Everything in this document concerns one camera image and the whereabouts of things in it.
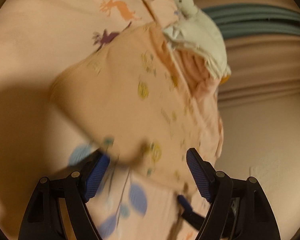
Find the pink printed duvet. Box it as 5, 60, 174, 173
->
0, 0, 209, 239

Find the teal curtain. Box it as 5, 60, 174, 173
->
202, 3, 300, 40

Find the peach cartoon print shirt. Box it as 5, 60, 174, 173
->
51, 22, 223, 192

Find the white goose plush toy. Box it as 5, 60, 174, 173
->
173, 0, 231, 83

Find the pink folded clothes stack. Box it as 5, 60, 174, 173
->
174, 49, 221, 102

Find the white folded garment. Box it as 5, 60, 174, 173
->
162, 10, 231, 79

